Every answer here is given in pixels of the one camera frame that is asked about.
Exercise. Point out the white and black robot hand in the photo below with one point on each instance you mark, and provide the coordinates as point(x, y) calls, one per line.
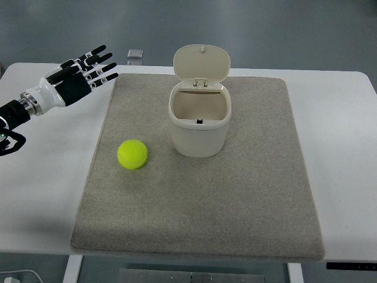
point(69, 83)

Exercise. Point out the yellow tennis ball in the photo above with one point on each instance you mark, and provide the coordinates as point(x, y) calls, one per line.
point(132, 154)

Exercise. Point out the cream bin with open lid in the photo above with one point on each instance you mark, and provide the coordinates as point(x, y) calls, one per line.
point(200, 106)

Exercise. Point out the white left table leg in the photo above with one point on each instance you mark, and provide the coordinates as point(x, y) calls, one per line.
point(73, 268)

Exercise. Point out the white table leg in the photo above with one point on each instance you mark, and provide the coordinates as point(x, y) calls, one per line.
point(73, 268)
point(295, 273)

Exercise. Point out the beige felt mat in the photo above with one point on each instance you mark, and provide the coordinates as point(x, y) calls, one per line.
point(251, 200)

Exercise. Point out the white right table leg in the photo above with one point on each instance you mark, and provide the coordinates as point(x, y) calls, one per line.
point(295, 273)

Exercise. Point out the black desk control panel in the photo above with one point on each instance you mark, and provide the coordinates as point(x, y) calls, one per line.
point(351, 266)

